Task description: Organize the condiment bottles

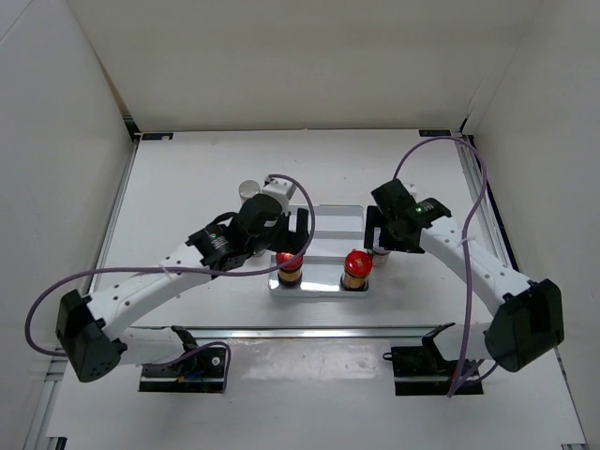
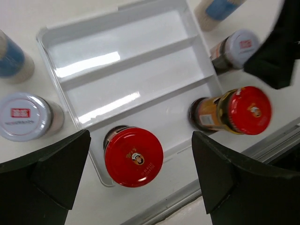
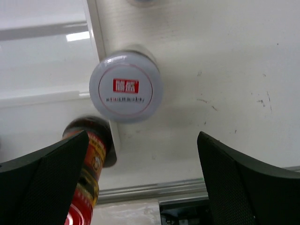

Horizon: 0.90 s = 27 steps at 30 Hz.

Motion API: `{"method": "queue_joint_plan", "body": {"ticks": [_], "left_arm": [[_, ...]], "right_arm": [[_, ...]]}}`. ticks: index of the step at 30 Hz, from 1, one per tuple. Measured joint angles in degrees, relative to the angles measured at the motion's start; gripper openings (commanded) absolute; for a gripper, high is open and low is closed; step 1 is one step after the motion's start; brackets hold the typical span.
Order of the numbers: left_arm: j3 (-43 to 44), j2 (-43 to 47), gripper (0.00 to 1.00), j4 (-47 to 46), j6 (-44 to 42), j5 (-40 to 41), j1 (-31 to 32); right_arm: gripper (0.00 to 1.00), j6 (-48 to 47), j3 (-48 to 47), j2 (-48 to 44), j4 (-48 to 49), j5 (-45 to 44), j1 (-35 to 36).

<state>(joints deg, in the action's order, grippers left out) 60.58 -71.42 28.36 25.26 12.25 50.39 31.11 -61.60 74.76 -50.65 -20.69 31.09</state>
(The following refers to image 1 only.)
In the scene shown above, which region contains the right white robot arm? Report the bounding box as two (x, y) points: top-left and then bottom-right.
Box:
(364, 199), (564, 375)

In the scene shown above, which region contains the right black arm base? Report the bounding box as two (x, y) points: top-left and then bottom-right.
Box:
(382, 346), (458, 397)

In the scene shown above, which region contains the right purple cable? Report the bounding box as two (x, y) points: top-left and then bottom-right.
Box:
(391, 135), (498, 399)

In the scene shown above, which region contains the left blue corner label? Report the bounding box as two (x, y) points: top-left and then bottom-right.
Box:
(141, 132), (173, 141)

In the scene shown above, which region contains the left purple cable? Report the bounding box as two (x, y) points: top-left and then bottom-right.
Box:
(22, 173), (316, 393)

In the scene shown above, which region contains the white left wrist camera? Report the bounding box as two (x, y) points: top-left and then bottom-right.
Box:
(261, 175), (296, 210)

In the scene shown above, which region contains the purple cable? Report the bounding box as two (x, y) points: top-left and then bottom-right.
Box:
(22, 173), (316, 393)
(391, 135), (498, 399)

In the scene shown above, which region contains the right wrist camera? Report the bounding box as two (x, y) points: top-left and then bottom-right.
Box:
(371, 178), (415, 220)

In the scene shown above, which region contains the right blue corner label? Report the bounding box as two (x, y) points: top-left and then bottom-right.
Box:
(418, 129), (452, 139)

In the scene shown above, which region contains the tall silver-cap bottle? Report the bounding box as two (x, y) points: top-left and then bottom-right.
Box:
(404, 184), (417, 199)
(238, 180), (262, 203)

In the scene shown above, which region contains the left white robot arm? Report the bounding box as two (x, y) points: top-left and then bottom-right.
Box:
(55, 194), (314, 383)

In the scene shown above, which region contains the white divided tray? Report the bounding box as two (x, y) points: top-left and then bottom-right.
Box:
(268, 205), (368, 299)

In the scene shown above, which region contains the blue corner label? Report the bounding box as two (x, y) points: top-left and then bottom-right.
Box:
(418, 129), (452, 139)
(141, 132), (173, 141)

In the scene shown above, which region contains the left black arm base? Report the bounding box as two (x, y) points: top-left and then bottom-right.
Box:
(138, 341), (232, 394)

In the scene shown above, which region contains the red-cap bottle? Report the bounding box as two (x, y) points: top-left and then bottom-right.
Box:
(340, 249), (373, 292)
(276, 252), (304, 288)

